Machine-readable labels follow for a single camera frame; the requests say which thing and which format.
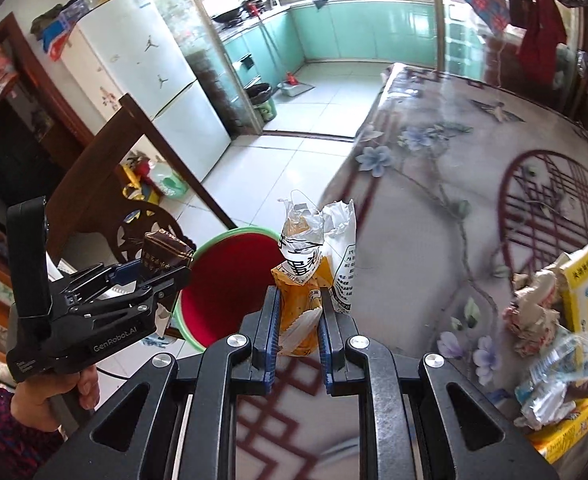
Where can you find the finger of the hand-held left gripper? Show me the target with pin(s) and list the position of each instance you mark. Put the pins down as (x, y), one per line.
(166, 282)
(123, 271)

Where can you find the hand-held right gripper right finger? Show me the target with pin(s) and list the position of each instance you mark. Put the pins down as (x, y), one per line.
(325, 342)

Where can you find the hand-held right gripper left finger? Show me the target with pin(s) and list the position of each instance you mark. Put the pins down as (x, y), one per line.
(273, 332)

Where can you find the brown shiny wrapper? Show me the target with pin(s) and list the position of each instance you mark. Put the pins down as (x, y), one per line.
(166, 255)

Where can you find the yellow snack packet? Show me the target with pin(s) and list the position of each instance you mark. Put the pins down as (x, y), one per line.
(296, 305)

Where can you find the red basin with green rim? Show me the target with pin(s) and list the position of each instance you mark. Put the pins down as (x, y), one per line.
(223, 285)

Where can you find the white plastic packet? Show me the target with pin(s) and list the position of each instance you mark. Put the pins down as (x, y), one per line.
(344, 255)

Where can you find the floral paper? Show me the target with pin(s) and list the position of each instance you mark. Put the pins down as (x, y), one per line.
(531, 315)

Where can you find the person's left forearm plaid sleeve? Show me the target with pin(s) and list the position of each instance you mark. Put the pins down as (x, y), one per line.
(8, 440)

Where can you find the person's left hand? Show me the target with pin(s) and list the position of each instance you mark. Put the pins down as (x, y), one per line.
(38, 400)

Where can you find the carved wooden chair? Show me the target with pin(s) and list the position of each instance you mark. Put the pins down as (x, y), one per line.
(143, 225)

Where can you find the yellow toy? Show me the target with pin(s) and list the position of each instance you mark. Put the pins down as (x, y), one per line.
(136, 180)

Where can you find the green plastic jug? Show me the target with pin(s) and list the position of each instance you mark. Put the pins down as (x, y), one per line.
(171, 182)

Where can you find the dark wooden cabinet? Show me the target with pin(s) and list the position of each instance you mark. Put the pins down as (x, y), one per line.
(8, 150)

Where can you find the floral tablecloth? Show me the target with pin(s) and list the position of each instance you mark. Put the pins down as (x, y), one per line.
(424, 185)

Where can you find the white refrigerator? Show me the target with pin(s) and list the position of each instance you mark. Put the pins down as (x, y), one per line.
(138, 85)

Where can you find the green bin with black bag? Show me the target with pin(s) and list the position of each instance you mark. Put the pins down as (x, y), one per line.
(261, 102)

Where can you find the metal tray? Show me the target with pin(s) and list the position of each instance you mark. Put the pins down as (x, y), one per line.
(294, 89)

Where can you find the blue plastic bag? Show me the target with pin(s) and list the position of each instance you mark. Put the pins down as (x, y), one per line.
(61, 30)

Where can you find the flat yellow box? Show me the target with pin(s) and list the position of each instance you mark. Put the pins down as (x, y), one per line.
(569, 435)

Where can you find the tall yellow box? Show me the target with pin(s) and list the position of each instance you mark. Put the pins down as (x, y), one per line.
(581, 290)

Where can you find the green cloth bundle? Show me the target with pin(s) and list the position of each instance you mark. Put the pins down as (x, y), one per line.
(46, 20)

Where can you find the black wok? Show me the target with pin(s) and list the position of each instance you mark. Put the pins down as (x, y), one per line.
(228, 15)

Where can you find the teal kitchen cabinets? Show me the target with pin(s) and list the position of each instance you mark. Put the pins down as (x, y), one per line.
(364, 30)

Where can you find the red hanging garment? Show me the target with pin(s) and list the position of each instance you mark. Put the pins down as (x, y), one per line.
(541, 35)

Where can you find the black hanging bag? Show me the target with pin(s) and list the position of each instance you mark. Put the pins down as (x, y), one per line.
(520, 7)

